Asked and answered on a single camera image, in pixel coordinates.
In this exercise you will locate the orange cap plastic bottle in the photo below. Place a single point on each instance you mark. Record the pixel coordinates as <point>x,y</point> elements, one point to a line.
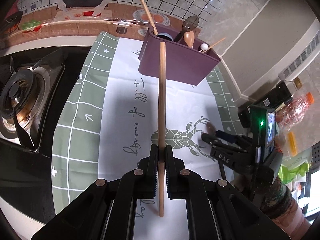
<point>293,113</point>

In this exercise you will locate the gas stove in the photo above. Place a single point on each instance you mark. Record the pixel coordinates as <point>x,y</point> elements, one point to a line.
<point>35,85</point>

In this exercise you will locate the wooden chopstick two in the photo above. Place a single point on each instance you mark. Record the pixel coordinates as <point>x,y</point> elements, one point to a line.
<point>211,46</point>

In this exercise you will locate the brown wooden spoon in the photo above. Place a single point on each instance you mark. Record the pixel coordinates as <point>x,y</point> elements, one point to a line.
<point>189,38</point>

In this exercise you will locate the wooden chopstick four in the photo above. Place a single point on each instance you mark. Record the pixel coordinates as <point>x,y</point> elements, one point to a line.
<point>161,124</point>

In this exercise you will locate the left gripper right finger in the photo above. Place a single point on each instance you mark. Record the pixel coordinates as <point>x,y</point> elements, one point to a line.
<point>173,166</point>

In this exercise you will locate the green white table mat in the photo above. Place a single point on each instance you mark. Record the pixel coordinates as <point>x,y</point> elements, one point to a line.
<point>109,121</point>

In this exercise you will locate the gloved right hand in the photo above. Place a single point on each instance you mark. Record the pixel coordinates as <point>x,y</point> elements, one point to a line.
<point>275,199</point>

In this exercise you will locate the purple utensil holder box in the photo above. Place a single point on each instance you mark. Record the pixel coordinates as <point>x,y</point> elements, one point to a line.
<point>184,64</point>

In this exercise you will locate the grey plastic spoon black handle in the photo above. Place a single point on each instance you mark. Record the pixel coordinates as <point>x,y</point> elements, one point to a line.
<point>189,24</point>

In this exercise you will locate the wooden chopstick one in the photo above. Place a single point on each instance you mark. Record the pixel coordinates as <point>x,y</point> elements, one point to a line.
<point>150,19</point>

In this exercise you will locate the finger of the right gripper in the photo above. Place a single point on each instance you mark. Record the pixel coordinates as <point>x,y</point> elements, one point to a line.
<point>240,140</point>
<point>212,140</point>

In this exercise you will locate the blue plastic spoon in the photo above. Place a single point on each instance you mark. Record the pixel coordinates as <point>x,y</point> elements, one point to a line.
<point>165,36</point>

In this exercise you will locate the camera with screen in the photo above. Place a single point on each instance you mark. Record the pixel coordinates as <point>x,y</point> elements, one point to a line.
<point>263,128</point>

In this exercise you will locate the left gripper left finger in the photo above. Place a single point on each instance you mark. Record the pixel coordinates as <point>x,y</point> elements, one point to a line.
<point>148,180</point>

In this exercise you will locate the right forearm pink sleeve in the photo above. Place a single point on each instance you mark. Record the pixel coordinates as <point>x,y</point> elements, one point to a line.
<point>293,222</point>

